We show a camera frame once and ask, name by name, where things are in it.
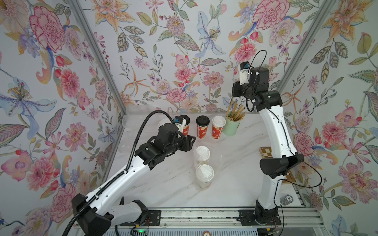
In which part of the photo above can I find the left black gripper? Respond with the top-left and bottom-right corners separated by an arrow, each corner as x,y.
163,133 -> 197,155

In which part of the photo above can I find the cream cup white lid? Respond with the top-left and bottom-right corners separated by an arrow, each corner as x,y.
194,146 -> 211,167
195,164 -> 215,189

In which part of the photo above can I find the clear plastic carrier bag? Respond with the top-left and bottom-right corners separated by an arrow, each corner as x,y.
193,142 -> 223,190

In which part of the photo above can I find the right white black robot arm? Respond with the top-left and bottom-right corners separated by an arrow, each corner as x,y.
232,62 -> 304,225

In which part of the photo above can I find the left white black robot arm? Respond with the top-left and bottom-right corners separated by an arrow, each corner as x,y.
63,124 -> 196,236

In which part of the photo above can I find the stack of clear bags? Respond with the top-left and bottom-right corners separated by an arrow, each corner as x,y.
117,108 -> 165,155

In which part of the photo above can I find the red cup black lid left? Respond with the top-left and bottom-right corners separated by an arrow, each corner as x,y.
180,115 -> 191,136

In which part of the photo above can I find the red cup black lid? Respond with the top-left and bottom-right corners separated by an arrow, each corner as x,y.
180,115 -> 191,136
196,115 -> 210,139

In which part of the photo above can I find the red cup black lid right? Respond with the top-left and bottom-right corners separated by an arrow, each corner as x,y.
196,115 -> 210,139

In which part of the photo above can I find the red cup white lid left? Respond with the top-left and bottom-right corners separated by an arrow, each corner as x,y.
158,118 -> 171,127

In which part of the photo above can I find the red cup white lid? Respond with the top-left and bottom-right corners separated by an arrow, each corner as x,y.
212,116 -> 226,140
158,118 -> 171,127

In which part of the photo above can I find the red cup white lid right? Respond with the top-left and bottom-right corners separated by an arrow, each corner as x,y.
212,116 -> 226,140

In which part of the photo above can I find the green straw holder cup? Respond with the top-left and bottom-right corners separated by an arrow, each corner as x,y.
222,117 -> 240,136

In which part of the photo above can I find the wooden chessboard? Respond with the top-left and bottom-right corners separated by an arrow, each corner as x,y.
259,147 -> 296,183

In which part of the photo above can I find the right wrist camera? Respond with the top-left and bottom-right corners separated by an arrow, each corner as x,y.
239,62 -> 251,85

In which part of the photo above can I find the right thin black cable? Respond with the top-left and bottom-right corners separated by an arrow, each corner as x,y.
246,49 -> 323,236

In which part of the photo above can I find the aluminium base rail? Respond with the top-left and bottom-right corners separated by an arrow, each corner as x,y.
118,207 -> 324,230

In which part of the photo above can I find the left black corrugated cable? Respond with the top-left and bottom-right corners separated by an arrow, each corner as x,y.
61,110 -> 175,236

